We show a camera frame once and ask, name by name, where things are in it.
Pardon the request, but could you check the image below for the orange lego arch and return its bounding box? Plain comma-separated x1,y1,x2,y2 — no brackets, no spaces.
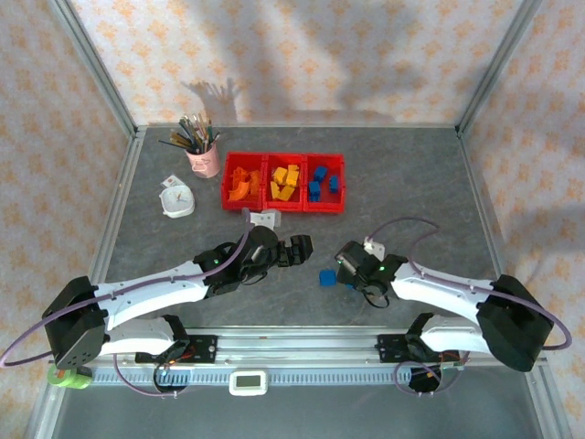
227,179,253,203

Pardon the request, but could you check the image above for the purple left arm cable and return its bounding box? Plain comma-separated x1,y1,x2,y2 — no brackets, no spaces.
0,208,254,397

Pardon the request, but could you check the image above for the green tape roll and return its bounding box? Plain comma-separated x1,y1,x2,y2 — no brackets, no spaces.
47,365,94,391

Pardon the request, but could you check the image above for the grey slotted cable duct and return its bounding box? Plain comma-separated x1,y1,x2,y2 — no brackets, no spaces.
90,368,412,386

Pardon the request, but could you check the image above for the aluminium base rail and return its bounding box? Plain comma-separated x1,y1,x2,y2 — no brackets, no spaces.
48,325,549,388

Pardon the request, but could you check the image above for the white digital timer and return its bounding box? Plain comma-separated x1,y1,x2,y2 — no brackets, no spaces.
229,369,269,397

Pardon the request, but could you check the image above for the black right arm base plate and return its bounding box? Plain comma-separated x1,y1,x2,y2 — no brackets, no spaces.
376,333,415,365

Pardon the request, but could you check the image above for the red plastic bin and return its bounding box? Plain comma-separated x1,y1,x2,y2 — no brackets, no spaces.
263,153,308,213
303,154,346,215
221,152,268,212

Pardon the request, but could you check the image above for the white desk clock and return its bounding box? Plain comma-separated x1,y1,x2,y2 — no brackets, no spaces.
158,184,196,220

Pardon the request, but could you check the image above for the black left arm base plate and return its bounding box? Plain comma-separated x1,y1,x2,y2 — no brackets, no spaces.
134,334,218,366

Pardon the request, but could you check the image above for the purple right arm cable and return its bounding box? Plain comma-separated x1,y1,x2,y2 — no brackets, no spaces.
365,216,573,397

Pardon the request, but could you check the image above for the pink cup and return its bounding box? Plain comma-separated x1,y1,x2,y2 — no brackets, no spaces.
185,140,221,179

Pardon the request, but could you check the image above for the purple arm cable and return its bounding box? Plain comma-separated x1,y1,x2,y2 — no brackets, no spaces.
365,216,573,397
0,208,254,397

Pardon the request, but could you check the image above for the aluminium frame post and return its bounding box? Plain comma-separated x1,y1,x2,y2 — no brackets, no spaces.
455,0,546,138
47,0,139,138

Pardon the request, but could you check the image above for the aluminium side rail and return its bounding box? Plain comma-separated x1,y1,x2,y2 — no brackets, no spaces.
456,127,575,439
72,127,148,331

